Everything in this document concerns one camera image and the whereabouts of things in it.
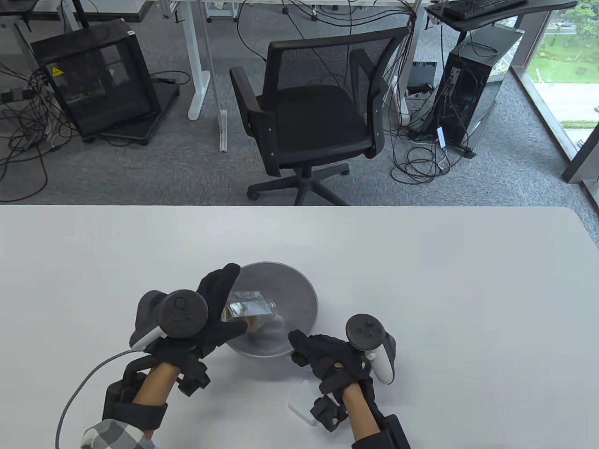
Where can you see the white jar lid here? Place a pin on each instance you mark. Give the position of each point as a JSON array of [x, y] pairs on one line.
[[299, 404]]

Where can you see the white floor strip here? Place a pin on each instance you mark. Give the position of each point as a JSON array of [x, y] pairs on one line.
[[223, 131]]

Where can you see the grey salad bowl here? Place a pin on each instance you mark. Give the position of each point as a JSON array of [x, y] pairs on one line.
[[290, 290]]

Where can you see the person's right forearm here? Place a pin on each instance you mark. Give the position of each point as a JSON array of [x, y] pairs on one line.
[[362, 411]]

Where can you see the person's right hand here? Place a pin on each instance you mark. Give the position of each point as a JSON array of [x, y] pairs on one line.
[[327, 358]]

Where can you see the small white adapter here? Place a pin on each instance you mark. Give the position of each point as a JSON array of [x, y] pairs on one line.
[[441, 137]]

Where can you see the black glass-front cabinet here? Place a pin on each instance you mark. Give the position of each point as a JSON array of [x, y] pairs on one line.
[[107, 84]]

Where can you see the grey white left hand controller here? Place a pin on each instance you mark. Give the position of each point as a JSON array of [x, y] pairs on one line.
[[182, 313]]

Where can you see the grey power strip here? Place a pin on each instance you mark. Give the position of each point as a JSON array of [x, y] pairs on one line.
[[14, 95]]

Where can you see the grey white right hand controller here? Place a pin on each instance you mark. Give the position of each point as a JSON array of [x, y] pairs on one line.
[[365, 329]]

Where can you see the grey white hand controller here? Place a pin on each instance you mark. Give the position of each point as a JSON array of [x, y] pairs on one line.
[[182, 313], [365, 329]]

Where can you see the black computer tower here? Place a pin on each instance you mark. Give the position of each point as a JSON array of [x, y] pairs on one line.
[[463, 93]]

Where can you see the black keyboard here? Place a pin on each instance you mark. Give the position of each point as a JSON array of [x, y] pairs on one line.
[[482, 7]]

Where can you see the black mesh office chair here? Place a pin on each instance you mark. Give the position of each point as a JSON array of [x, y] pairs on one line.
[[318, 121]]

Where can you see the black curved desk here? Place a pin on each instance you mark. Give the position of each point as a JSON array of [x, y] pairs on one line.
[[543, 8]]

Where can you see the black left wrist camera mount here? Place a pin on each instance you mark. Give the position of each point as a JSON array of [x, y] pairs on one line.
[[135, 414]]

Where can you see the dark-top desk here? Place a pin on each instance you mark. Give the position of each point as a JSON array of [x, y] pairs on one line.
[[117, 14]]

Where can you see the white desk leg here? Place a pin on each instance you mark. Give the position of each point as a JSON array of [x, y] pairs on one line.
[[199, 70], [408, 61]]

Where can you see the clear glass jar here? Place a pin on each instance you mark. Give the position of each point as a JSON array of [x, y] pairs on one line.
[[252, 304]]

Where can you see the person's left hand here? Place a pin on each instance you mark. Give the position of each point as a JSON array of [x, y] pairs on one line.
[[220, 285]]

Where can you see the dark window frame post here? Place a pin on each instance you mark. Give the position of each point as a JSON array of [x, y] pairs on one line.
[[580, 159]]

